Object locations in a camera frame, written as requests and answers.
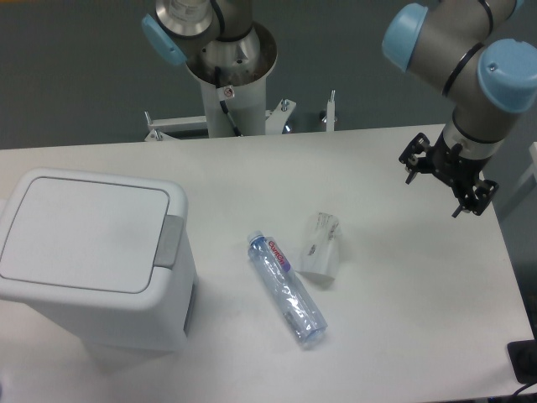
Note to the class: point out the white frame at right edge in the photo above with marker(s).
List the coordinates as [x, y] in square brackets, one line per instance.
[521, 188]

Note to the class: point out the white metal base frame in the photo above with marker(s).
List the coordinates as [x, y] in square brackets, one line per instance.
[224, 122]

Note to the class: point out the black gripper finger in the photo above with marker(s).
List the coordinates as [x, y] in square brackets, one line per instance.
[415, 157]
[475, 198]

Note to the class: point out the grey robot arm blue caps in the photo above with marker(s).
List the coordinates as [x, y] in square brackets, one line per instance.
[491, 84]

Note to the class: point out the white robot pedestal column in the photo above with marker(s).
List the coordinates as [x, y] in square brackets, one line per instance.
[235, 71]

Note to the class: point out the white push-lid trash can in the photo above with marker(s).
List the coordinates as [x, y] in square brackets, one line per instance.
[106, 257]

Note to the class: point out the black device at table edge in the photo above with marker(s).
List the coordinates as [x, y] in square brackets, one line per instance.
[522, 355]

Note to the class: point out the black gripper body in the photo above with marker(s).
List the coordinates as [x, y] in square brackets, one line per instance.
[451, 168]

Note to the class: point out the crumpled white plastic cup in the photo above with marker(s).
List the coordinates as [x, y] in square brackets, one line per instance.
[320, 254]

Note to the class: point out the clear plastic water bottle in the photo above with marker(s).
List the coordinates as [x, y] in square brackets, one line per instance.
[303, 316]

